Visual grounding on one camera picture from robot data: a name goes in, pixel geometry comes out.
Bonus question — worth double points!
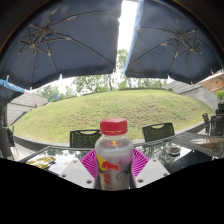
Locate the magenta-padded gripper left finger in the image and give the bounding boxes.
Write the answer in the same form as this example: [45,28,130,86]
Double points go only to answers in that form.
[59,148,99,190]

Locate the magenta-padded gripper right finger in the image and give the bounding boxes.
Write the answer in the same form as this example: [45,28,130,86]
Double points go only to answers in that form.
[129,148,170,188]

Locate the red-capped clear drink bottle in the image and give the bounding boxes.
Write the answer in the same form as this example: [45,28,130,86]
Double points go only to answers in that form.
[94,117,135,191]

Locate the small round ashtray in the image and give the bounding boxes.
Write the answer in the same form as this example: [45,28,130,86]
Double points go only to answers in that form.
[166,143,182,157]

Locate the black wicker chair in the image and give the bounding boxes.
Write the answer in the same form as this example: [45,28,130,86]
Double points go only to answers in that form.
[141,122,176,143]
[209,114,224,136]
[69,129,103,149]

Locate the yellow snack packet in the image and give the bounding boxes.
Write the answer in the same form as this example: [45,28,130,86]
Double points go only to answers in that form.
[25,155,57,169]

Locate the beige patio umbrella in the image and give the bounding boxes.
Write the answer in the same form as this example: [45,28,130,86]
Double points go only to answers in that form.
[199,71,224,94]

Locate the blue printed patio umbrella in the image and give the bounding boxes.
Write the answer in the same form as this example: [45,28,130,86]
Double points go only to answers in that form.
[0,78,26,103]

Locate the navy patio umbrella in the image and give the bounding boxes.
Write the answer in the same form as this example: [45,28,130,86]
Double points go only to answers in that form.
[123,0,224,86]
[0,0,124,90]

